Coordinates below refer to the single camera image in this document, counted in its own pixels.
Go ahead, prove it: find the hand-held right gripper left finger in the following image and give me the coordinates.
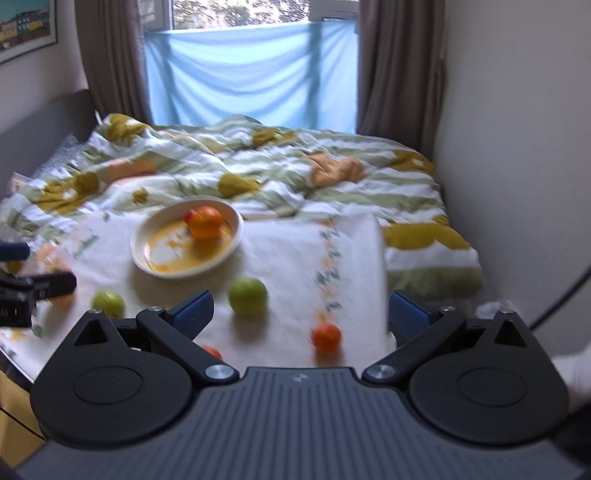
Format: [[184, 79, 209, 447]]
[[55, 290, 240, 385]]

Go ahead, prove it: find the small green apple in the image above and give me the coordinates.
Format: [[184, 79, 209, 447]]
[[91, 290, 126, 318]]

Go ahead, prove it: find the large green apple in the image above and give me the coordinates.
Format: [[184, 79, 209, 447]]
[[228, 276, 269, 317]]

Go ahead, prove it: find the wall poster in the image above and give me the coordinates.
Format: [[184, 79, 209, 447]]
[[0, 0, 59, 65]]

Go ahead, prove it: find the window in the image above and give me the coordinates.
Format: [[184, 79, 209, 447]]
[[170, 0, 362, 34]]

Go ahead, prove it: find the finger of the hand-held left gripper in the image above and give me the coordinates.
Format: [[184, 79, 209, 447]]
[[28, 271, 78, 301], [0, 243, 31, 262]]

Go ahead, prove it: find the brown curtain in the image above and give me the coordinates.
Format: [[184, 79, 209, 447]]
[[74, 0, 153, 125], [356, 0, 447, 157]]

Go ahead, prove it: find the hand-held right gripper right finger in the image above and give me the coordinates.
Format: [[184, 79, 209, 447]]
[[362, 290, 541, 385]]

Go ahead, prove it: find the grey speckled bedsheet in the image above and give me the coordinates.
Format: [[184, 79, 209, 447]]
[[28, 133, 90, 182]]

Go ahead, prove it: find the white rounded object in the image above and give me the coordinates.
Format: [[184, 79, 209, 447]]
[[551, 344, 591, 416]]

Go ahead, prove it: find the grey bed side panel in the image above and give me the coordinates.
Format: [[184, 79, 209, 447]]
[[0, 88, 100, 199]]

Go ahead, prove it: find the white floral tablecloth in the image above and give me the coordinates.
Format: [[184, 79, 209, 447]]
[[0, 212, 389, 371]]

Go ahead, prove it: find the cream ceramic bowl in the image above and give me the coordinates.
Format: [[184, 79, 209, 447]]
[[130, 196, 245, 280]]

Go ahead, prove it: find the yellow wooden furniture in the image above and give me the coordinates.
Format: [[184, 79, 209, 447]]
[[0, 346, 47, 468]]

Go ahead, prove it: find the white plastic bag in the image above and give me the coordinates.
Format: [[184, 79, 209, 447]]
[[475, 298, 514, 320]]

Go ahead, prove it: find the light blue cloth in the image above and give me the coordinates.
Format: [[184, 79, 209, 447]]
[[144, 21, 360, 133]]

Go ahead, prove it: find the floral striped blanket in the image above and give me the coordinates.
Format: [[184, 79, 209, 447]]
[[0, 113, 485, 306]]

